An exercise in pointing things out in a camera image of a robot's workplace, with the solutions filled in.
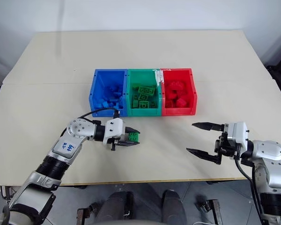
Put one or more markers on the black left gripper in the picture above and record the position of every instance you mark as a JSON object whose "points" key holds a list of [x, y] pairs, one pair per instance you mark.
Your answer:
{"points": [[125, 134]]}

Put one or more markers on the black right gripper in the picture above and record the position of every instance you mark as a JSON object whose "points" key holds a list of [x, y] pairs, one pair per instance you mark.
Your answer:
{"points": [[227, 147]]}

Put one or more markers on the small green toy block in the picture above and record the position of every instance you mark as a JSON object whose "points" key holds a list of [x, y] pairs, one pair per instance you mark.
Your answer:
{"points": [[134, 137], [153, 105]]}

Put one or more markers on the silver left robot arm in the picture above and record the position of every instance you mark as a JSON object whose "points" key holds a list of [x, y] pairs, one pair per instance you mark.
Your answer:
{"points": [[79, 129]]}

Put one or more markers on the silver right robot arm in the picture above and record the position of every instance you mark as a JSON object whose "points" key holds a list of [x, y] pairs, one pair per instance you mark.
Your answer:
{"points": [[271, 151]]}

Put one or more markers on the green plastic bin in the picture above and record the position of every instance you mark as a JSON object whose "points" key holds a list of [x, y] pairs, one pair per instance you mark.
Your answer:
{"points": [[131, 112]]}

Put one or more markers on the blue toy block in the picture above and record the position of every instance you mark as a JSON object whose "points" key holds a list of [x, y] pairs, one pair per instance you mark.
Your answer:
{"points": [[114, 92], [105, 104], [117, 106]]}

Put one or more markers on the square green toy block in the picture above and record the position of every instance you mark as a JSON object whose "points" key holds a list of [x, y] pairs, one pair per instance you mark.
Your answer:
{"points": [[144, 97], [144, 105]]}

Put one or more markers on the narrow green toy block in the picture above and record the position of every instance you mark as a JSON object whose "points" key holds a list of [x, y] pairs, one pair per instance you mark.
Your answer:
{"points": [[135, 102]]}

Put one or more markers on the red plastic bin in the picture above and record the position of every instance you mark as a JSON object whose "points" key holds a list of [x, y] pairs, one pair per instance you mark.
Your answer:
{"points": [[194, 93]]}

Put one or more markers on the long green toy block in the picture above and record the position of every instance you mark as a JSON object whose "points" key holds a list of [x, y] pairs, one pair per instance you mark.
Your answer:
{"points": [[147, 90]]}

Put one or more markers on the blue plastic bin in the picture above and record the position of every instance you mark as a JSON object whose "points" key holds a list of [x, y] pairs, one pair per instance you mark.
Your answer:
{"points": [[96, 93]]}

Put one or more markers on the round red toy block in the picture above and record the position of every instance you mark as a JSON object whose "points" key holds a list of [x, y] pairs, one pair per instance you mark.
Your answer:
{"points": [[175, 86]]}

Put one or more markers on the white tape strip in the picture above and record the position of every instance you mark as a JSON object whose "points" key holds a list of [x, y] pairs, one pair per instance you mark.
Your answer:
{"points": [[158, 78]]}

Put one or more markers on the rusty metal stand foot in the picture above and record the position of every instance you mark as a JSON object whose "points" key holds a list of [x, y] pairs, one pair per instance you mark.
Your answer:
{"points": [[84, 214], [213, 211]]}

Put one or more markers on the dark rounded robot leg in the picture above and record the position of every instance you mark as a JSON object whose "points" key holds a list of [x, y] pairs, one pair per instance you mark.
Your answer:
{"points": [[173, 207], [117, 208]]}

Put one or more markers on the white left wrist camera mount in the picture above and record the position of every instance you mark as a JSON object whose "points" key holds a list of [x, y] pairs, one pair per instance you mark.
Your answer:
{"points": [[113, 130]]}

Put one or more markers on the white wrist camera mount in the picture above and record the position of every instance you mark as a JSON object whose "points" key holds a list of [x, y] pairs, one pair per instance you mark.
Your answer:
{"points": [[236, 133], [113, 130]]}

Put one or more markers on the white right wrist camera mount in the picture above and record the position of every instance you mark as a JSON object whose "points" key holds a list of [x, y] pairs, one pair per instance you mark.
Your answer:
{"points": [[236, 133]]}

